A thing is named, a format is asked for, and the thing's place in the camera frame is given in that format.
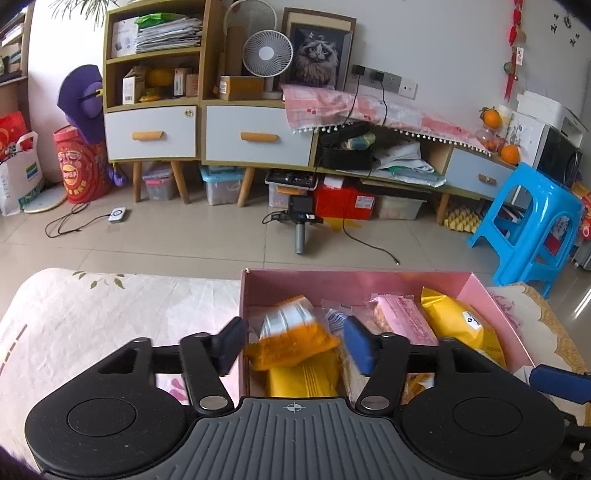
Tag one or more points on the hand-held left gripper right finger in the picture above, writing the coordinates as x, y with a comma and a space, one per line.
360, 346

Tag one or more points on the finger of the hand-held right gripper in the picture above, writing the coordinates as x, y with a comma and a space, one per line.
554, 378

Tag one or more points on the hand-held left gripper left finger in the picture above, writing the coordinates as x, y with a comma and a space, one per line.
231, 344

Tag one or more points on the pink clear pastry packet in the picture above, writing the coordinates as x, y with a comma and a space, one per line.
406, 318

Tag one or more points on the orange packet with white label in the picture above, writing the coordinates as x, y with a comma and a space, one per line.
295, 341

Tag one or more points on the pink cardboard box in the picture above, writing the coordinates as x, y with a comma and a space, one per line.
323, 286

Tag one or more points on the yellow waffle snack packet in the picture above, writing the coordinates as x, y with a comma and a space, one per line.
452, 314

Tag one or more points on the clear packet with blue print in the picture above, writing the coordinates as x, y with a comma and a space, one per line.
334, 321

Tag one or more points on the clear wafer packet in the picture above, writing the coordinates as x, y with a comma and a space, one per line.
349, 383

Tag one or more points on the plain yellow snack packet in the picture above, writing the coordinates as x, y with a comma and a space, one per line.
304, 378

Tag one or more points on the floral tablecloth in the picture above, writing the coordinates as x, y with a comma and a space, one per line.
115, 304

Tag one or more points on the clear storage box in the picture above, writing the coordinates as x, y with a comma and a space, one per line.
399, 207

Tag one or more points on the red cardboard box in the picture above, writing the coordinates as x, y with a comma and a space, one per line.
341, 203

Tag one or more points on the blue-lidded storage box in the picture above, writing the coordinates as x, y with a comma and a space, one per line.
221, 189

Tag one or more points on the clear box with black tray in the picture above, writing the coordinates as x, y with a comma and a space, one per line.
288, 196

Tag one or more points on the low wooden cabinet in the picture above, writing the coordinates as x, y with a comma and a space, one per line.
244, 184

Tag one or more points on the yellow egg cartons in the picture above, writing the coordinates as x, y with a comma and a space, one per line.
461, 221

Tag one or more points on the white charger puck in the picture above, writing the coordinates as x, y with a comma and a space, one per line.
117, 215

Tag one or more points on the pink-lidded storage box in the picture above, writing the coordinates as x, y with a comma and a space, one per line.
159, 187

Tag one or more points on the black bag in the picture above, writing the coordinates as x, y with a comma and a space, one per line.
346, 159

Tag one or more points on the pile of white papers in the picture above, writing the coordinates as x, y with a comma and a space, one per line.
406, 161

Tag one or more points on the wide white drawer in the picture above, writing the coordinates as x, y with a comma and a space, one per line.
258, 152

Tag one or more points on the blue plastic stool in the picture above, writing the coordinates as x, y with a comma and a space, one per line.
531, 184

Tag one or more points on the small grey drawer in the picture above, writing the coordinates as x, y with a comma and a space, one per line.
466, 168

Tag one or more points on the white cabinet drawer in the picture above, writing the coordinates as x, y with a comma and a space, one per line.
152, 147

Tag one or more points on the white microwave oven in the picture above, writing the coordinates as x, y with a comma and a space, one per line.
558, 157

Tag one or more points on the orange fruit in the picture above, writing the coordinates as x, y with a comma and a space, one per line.
491, 119
510, 154

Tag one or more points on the red paper bag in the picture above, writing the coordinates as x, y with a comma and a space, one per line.
78, 170

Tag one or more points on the round white board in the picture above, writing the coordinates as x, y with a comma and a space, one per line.
46, 203

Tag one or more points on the clear jar of oranges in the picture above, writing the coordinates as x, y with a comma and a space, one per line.
489, 141

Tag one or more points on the pink tasselled cloth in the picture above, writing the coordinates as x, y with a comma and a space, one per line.
323, 106

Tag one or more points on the white printed box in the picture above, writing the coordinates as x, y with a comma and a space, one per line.
526, 134

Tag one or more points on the brown cardboard box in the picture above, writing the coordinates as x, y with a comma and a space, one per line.
240, 87

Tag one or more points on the white shopping bag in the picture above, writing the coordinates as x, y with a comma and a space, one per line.
23, 184

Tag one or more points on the small brown box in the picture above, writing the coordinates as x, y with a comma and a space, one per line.
182, 82

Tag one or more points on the white foam box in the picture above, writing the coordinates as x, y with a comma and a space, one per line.
540, 106

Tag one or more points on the purple plush toy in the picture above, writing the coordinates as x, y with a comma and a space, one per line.
83, 106

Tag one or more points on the white table fan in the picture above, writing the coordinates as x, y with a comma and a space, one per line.
268, 53

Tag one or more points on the red hanging ornament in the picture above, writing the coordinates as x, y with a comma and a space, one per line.
510, 87

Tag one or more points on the framed cat picture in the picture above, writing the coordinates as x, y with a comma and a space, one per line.
318, 50

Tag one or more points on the tall wooden shelf cabinet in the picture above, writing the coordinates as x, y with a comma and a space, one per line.
207, 46

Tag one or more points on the stack of papers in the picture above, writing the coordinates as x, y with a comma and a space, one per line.
166, 34

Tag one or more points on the white carton box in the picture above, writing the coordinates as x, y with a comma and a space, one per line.
123, 39

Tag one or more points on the dark wooden shelf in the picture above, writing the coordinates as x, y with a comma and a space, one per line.
14, 69

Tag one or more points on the white wall power socket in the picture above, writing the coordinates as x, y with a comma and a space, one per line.
401, 85

